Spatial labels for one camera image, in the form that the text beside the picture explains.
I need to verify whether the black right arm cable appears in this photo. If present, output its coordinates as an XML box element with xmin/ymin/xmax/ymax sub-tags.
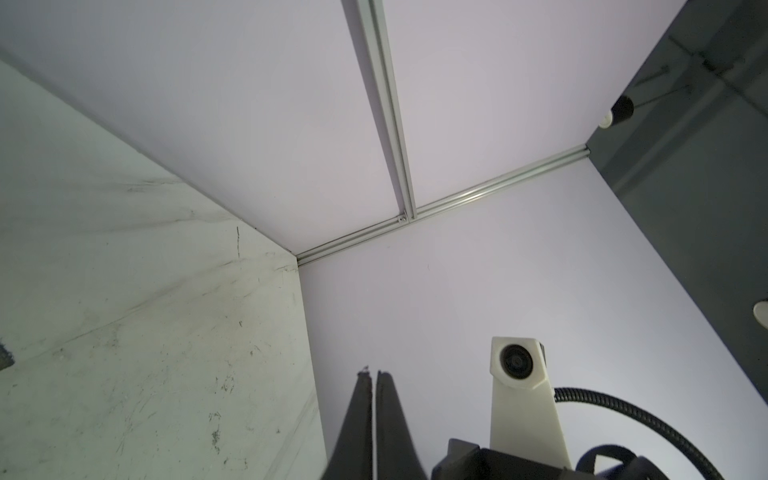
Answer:
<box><xmin>553</xmin><ymin>386</ymin><xmax>724</xmax><ymax>480</ymax></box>

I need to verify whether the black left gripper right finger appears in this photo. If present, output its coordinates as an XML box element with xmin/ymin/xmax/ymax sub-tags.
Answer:
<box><xmin>375</xmin><ymin>371</ymin><xmax>427</xmax><ymax>480</ymax></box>

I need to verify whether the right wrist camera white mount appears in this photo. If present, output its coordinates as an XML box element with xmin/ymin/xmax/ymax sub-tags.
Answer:
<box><xmin>489</xmin><ymin>337</ymin><xmax>572</xmax><ymax>469</ymax></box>

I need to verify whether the ceiling lamp black round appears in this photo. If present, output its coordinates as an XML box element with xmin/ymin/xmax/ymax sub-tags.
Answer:
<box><xmin>598</xmin><ymin>95</ymin><xmax>635</xmax><ymax>129</ymax></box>

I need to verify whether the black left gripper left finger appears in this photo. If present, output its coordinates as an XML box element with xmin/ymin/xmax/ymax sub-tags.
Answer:
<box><xmin>321</xmin><ymin>370</ymin><xmax>373</xmax><ymax>480</ymax></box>

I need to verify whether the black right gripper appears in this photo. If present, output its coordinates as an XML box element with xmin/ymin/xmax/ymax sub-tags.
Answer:
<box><xmin>431</xmin><ymin>439</ymin><xmax>596</xmax><ymax>480</ymax></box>

